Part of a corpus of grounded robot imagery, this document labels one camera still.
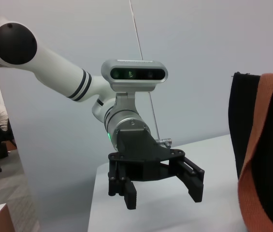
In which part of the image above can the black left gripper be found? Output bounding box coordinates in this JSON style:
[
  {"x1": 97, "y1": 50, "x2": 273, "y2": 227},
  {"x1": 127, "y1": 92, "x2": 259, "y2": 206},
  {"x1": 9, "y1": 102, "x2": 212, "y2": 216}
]
[{"x1": 107, "y1": 128, "x2": 205, "y2": 210}]

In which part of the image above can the black bag with orange straps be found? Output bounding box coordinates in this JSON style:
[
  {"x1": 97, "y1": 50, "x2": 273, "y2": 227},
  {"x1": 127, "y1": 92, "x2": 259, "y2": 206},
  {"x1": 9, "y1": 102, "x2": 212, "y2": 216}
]
[{"x1": 228, "y1": 72, "x2": 273, "y2": 232}]

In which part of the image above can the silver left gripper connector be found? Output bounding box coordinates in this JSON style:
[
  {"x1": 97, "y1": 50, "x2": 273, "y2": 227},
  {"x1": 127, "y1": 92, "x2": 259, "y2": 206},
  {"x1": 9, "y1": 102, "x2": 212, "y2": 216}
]
[{"x1": 155, "y1": 137, "x2": 173, "y2": 149}]

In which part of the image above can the brown cardboard box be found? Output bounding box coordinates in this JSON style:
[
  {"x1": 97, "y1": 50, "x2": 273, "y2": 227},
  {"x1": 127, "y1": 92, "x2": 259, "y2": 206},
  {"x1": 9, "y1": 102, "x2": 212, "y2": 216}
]
[{"x1": 0, "y1": 139, "x2": 17, "y2": 158}]

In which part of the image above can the white desk with wooden edge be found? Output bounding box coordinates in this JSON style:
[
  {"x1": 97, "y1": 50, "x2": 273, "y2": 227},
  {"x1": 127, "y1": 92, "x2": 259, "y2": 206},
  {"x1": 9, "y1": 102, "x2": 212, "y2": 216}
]
[{"x1": 0, "y1": 203, "x2": 40, "y2": 232}]

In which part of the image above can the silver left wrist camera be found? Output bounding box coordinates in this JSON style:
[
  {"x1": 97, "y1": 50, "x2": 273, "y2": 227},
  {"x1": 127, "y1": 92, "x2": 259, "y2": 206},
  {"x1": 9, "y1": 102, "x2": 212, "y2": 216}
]
[{"x1": 101, "y1": 58, "x2": 169, "y2": 114}]

